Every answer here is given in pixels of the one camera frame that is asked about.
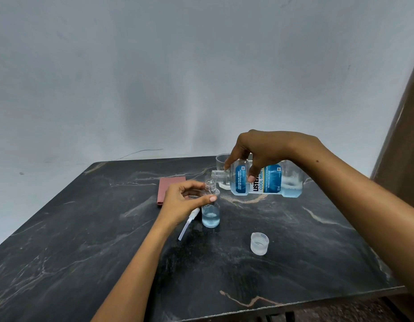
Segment person's left hand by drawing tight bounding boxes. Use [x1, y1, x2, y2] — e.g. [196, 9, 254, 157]
[155, 179, 218, 232]

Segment person's right hand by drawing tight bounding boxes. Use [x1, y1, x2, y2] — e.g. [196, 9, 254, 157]
[223, 129, 323, 183]

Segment black pump dispenser head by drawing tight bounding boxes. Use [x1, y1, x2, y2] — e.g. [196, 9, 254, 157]
[178, 208, 201, 241]

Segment small clear bottle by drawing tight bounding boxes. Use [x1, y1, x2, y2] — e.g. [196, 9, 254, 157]
[201, 179, 221, 229]

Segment large bottle with blue label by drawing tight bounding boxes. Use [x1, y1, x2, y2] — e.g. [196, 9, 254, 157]
[210, 159, 305, 199]

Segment clear drinking glass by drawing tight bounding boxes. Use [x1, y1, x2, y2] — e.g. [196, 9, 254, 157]
[215, 153, 241, 191]

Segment clear plastic bottle cap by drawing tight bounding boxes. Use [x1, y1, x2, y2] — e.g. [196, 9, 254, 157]
[250, 232, 270, 256]

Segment person's right forearm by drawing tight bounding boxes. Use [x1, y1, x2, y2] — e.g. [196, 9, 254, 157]
[302, 139, 414, 302]

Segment person's left forearm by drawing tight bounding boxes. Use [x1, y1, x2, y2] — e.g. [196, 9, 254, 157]
[91, 217, 176, 322]

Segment pink folded cloth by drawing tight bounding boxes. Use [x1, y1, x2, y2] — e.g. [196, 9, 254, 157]
[156, 176, 187, 206]

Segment brown wooden door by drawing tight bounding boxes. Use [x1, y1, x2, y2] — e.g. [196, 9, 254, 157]
[370, 50, 414, 212]

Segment thin grey wire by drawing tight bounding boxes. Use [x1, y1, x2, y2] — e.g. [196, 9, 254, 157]
[115, 149, 164, 161]

